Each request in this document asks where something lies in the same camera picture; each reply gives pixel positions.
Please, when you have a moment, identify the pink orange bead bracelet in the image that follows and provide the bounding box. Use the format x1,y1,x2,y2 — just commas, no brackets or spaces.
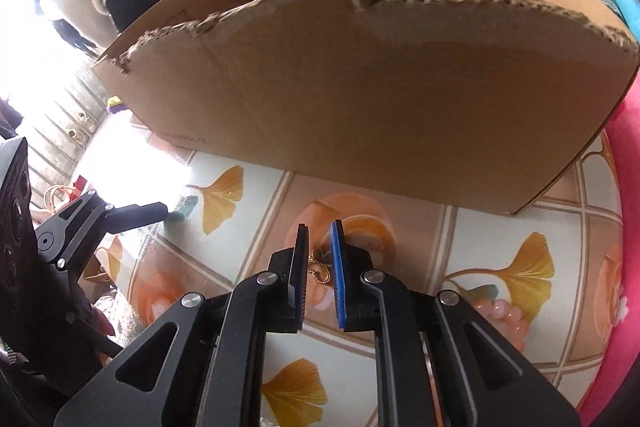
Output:
470,296,531,353

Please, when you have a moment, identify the gold heart pendant earring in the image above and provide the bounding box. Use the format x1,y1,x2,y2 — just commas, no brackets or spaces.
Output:
307,248,333,285

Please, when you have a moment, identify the pink floral bed quilt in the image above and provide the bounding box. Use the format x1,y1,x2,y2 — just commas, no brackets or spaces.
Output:
578,82,639,426

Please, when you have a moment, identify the brown cardboard box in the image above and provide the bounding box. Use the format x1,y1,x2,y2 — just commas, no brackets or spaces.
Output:
94,0,639,215

